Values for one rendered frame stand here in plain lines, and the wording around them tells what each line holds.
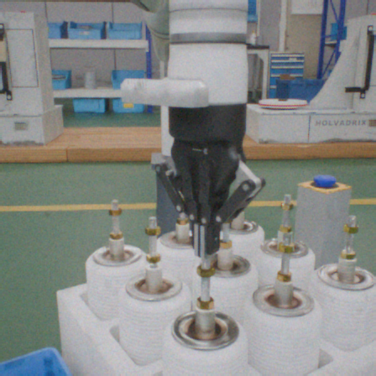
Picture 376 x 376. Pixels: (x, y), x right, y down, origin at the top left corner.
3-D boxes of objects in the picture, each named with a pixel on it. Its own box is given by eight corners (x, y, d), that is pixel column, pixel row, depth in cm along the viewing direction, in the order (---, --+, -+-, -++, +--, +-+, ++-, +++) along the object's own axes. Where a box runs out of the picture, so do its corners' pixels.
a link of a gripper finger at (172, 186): (174, 157, 49) (204, 201, 47) (166, 167, 50) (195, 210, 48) (157, 161, 47) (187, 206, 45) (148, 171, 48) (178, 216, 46)
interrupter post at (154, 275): (147, 295, 58) (146, 271, 57) (143, 286, 60) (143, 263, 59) (164, 292, 58) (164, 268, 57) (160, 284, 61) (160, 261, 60)
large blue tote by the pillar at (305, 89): (272, 110, 539) (274, 78, 529) (305, 109, 545) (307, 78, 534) (287, 114, 492) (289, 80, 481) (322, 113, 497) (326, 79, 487)
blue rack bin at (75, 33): (75, 41, 538) (75, 23, 532) (108, 41, 539) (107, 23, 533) (66, 39, 490) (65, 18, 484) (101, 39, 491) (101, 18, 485)
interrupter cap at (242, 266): (249, 258, 69) (249, 253, 68) (253, 280, 61) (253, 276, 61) (201, 256, 69) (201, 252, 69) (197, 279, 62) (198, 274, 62)
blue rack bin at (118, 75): (114, 87, 555) (113, 70, 549) (145, 87, 558) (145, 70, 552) (111, 90, 507) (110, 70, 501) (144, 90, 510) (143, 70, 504)
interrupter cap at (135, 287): (131, 308, 55) (131, 303, 54) (121, 280, 61) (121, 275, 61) (190, 298, 57) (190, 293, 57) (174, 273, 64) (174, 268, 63)
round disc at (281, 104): (253, 106, 299) (254, 97, 297) (298, 106, 301) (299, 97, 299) (263, 110, 270) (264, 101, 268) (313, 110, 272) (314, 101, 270)
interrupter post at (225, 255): (232, 264, 66) (233, 243, 65) (233, 272, 64) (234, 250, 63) (216, 263, 66) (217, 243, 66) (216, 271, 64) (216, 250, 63)
